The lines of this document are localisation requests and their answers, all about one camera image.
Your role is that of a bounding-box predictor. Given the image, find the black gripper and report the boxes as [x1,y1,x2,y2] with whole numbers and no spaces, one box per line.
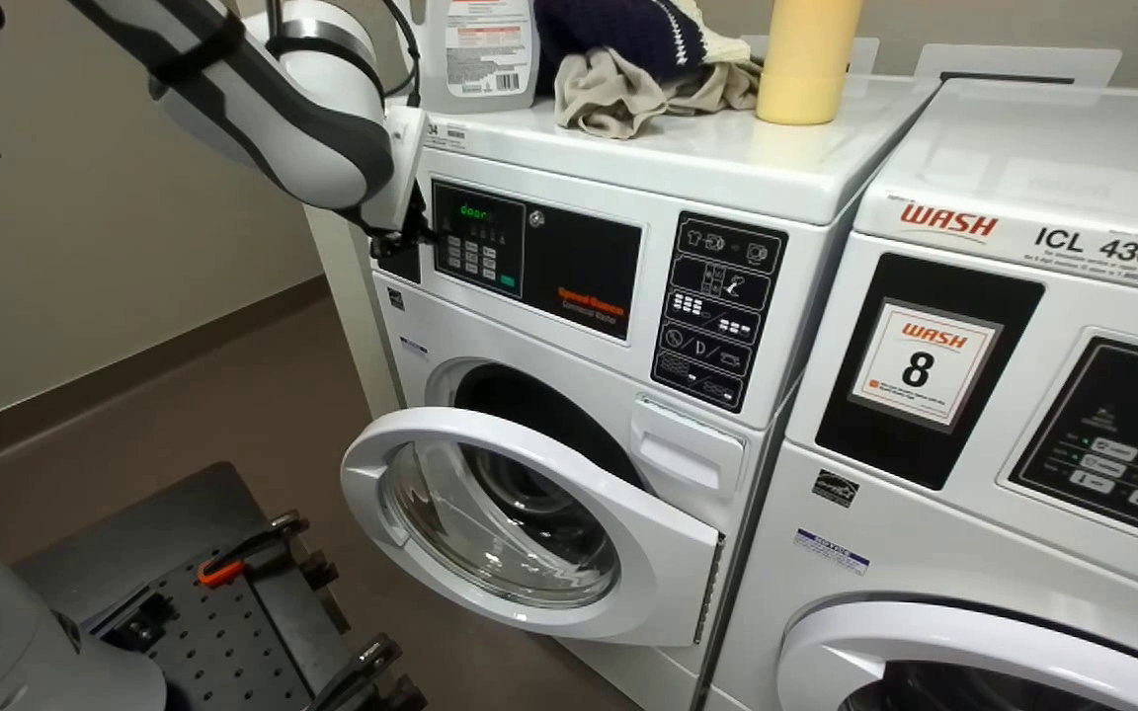
[366,193,446,270]

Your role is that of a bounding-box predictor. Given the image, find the control panel of machine seven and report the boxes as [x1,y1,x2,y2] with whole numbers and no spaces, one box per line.
[428,177,644,345]

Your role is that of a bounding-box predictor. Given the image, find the white washing machine number seven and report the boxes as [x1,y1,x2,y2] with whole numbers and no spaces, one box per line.
[299,71,940,711]

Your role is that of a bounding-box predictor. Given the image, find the round door of machine seven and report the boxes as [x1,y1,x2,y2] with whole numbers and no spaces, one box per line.
[334,401,728,651]

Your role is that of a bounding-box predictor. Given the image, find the round door of machine eight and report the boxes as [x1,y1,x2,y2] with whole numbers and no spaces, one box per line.
[774,596,1138,711]

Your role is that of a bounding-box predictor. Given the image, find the white washing machine number eight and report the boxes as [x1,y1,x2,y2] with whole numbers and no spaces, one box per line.
[704,75,1138,711]

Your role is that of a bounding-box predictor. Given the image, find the control panel of machine eight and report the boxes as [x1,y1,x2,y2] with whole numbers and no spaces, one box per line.
[1009,335,1138,551]

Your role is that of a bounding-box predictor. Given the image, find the clear plastic detergent bottle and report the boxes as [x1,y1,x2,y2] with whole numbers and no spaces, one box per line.
[405,0,544,113]

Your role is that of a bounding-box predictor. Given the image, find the beige cloth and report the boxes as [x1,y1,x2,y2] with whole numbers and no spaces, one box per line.
[549,46,761,143]

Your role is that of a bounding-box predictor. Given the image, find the navy blue cloth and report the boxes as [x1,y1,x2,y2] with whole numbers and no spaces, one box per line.
[529,0,760,81]

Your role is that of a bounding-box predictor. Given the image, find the yellow water bottle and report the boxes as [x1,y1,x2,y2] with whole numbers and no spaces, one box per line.
[752,0,866,131]

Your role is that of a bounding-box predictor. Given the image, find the black clamp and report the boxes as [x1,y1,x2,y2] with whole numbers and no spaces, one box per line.
[314,630,430,711]

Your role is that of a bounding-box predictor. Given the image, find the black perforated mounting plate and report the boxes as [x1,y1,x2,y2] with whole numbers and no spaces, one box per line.
[10,458,430,711]

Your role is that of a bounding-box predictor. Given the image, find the number eight label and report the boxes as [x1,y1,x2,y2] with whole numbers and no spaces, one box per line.
[849,299,1005,434]

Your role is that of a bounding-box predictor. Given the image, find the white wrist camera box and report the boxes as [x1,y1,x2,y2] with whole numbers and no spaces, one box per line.
[361,101,430,235]

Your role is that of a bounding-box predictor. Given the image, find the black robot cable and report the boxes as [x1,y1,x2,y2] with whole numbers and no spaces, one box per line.
[374,0,428,110]

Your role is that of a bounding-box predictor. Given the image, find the orange handled clamp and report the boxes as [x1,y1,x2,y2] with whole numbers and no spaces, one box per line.
[188,509,314,591]

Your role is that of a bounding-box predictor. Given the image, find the small white wall box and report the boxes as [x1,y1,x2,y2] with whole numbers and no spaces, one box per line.
[844,37,885,77]

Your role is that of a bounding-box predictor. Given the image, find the large white wall box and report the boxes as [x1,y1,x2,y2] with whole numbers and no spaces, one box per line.
[918,44,1122,90]

